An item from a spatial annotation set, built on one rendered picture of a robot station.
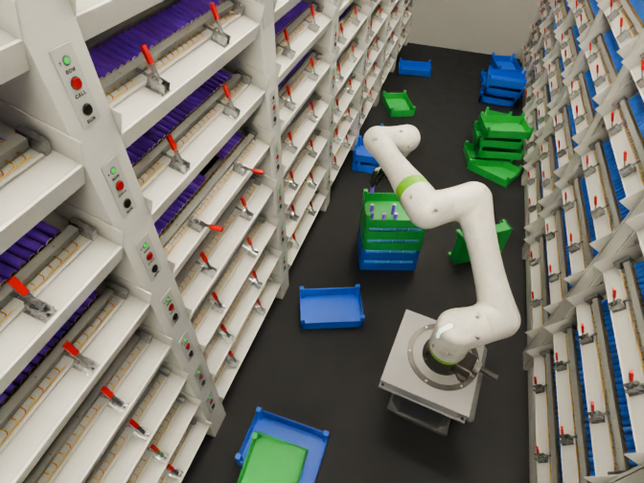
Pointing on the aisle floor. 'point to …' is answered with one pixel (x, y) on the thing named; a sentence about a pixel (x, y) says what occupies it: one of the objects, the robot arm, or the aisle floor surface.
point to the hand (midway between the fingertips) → (376, 180)
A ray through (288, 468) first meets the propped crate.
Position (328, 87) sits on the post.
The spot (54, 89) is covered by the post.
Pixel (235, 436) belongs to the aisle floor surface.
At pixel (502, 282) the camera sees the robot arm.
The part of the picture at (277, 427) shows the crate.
